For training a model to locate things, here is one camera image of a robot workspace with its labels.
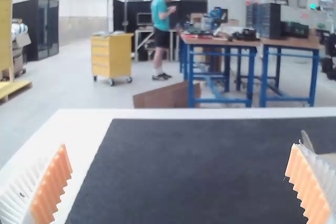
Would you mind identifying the person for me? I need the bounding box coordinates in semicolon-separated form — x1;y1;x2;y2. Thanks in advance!
151;0;176;81

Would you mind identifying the brown cardboard sheet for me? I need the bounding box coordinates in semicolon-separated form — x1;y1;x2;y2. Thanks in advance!
132;81;202;109

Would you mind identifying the black mat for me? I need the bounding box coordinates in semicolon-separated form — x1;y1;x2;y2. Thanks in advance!
65;118;336;224

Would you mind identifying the black cabinet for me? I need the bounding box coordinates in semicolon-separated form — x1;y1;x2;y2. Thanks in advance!
12;0;60;62

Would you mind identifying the wooden pallet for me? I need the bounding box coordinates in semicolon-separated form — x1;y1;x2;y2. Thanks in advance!
0;80;34;103

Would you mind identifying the yellow wooden crate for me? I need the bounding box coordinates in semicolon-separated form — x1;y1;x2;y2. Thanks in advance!
0;0;15;82

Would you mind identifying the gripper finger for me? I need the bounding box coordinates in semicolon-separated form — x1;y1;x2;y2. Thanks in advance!
0;144;73;224
283;142;336;224

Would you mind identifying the blue workbench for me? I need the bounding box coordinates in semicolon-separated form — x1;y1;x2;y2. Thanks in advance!
259;37;326;108
179;34;261;109

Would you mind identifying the yellow tool cart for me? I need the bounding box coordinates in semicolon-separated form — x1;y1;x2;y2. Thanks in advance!
91;32;134;87

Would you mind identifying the black drawer organiser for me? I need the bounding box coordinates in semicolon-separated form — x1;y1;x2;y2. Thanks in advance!
246;2;281;39

